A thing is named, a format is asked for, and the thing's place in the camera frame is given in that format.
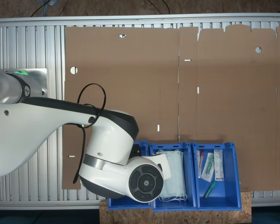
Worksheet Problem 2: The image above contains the black camera box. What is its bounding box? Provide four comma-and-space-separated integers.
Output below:
130, 143, 143, 158

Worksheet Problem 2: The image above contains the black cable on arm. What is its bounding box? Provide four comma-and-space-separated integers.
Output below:
72, 83, 107, 185

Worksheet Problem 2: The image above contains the green syringe in clear packet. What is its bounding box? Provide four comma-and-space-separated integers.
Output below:
200, 152, 216, 183

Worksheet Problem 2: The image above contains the loose green syringe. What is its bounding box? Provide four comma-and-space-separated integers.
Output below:
203, 180, 217, 200

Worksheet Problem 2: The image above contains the blue plastic bin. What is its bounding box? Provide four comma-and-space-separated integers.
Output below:
107, 140, 152, 210
149, 141, 198, 212
192, 141, 242, 211

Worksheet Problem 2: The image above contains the aluminium base mounting plate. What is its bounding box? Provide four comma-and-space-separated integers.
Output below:
25, 68, 49, 99

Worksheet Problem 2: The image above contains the brown cardboard sheet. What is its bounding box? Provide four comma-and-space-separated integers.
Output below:
62, 24, 280, 191

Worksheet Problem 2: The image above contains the chipboard wood panel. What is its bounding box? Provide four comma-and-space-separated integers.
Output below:
99, 185, 252, 224

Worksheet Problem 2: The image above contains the black floor cable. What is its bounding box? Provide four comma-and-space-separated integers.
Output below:
162, 0, 171, 14
30, 0, 50, 17

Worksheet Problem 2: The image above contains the narrow white printed packet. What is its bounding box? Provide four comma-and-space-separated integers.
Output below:
213, 149, 225, 182

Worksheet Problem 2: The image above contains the red-capped tube in clear packet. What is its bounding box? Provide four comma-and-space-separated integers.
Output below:
196, 149, 206, 179

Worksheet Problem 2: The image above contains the stack of white face masks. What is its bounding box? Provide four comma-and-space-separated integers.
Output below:
156, 149, 188, 203

